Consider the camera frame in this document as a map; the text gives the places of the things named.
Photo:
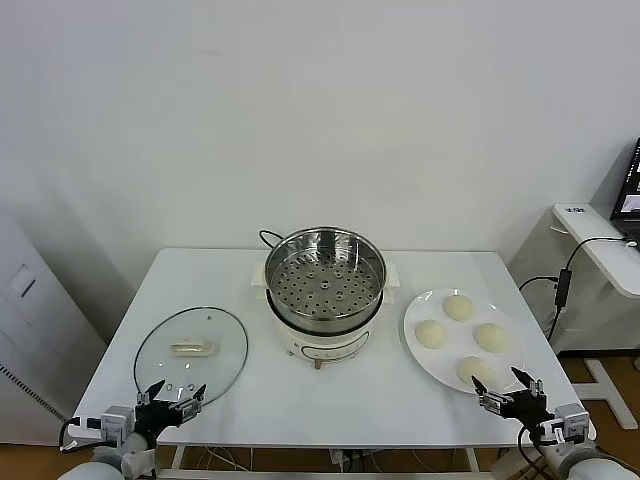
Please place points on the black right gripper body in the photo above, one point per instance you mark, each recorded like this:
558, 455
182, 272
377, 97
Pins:
525, 407

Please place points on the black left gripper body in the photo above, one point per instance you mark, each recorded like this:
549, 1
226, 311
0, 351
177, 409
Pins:
157, 415

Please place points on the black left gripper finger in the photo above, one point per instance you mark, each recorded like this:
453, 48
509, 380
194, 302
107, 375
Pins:
192, 404
152, 391

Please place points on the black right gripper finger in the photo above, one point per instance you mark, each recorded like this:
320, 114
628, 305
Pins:
489, 399
532, 387

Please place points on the white steamed baozi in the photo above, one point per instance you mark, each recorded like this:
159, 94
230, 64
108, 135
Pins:
491, 337
458, 306
430, 333
474, 370

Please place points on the round glass pot lid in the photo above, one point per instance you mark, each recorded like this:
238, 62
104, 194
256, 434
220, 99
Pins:
200, 325

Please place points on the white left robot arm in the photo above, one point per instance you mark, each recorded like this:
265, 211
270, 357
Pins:
135, 457

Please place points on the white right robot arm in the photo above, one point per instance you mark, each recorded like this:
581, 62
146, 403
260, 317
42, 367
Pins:
580, 465

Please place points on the perforated steel steamer basket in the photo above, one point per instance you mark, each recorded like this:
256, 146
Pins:
325, 300

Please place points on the round white plate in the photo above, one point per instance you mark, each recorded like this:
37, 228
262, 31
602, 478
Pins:
445, 362

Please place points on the black laptop power adapter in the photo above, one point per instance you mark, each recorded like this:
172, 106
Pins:
562, 290

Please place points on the white metal cabinet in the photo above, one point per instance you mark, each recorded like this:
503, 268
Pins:
30, 325

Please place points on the white electric cooker base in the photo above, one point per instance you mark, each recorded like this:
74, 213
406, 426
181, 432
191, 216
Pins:
325, 345

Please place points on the white power strip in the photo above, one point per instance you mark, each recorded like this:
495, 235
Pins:
345, 457

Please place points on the small printed desk label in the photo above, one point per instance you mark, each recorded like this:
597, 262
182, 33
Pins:
576, 209

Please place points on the black open laptop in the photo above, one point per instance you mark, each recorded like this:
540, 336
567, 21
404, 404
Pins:
627, 200

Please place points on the white table frame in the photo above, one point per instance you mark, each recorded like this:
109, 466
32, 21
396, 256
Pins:
172, 457

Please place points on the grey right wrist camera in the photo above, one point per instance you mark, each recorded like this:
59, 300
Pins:
570, 422

